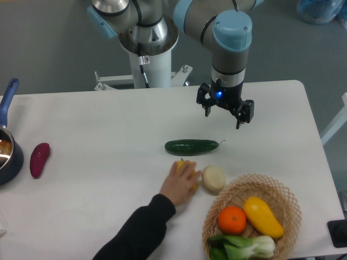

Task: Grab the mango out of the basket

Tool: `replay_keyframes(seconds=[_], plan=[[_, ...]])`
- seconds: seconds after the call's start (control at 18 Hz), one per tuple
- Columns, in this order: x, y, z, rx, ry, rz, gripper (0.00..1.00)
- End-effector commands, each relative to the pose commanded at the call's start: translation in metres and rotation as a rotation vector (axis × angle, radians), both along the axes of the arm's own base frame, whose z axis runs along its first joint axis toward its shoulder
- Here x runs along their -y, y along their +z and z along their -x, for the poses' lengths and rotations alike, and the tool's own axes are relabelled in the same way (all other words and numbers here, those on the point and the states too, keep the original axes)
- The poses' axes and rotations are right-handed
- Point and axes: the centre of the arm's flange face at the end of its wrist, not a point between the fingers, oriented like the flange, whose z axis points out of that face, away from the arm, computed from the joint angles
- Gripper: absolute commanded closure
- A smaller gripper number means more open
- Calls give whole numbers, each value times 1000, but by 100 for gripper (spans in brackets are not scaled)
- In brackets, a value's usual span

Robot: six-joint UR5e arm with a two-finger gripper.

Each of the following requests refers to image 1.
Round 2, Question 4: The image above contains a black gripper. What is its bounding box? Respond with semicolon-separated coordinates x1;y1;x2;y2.
196;79;255;129

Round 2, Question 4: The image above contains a yellow bell pepper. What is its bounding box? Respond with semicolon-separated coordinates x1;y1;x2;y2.
176;160;198;190

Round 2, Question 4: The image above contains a black sleeved forearm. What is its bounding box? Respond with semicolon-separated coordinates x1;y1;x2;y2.
93;194;176;259

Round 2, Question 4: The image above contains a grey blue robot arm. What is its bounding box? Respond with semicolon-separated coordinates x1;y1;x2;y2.
87;1;258;124

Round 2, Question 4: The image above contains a woven wicker basket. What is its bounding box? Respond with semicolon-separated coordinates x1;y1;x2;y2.
202;174;301;259

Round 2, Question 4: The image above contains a yellow mango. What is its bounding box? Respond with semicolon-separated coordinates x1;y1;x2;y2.
243;197;285;239

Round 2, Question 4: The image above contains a person's bare hand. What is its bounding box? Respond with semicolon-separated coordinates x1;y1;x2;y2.
159;160;202;206

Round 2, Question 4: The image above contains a dark green cucumber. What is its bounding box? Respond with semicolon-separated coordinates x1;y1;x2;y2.
164;139;225;156

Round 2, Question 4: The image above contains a beige round potato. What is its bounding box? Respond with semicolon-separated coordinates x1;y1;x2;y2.
202;165;226;195

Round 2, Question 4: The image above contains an orange tangerine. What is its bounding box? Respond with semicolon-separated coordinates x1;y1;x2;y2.
217;206;247;235

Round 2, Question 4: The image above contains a blue plastic bag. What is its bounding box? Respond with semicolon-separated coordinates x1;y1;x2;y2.
297;0;346;29

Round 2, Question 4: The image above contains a green bok choy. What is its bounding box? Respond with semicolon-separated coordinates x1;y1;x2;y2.
207;235;276;259

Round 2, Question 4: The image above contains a black device at edge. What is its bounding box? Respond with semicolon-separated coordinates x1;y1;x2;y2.
327;219;347;248

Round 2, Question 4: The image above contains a purple sweet potato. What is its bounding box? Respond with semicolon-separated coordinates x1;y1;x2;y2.
29;142;51;179

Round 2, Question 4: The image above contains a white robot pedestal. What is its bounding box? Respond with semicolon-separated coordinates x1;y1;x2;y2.
94;50;193;91

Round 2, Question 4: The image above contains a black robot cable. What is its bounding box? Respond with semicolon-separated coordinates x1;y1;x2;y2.
137;42;151;89

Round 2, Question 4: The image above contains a white frame at right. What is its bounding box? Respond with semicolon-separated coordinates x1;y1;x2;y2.
320;93;346;146

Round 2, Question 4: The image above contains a blue handled saucepan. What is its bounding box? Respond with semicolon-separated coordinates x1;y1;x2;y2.
1;78;24;185

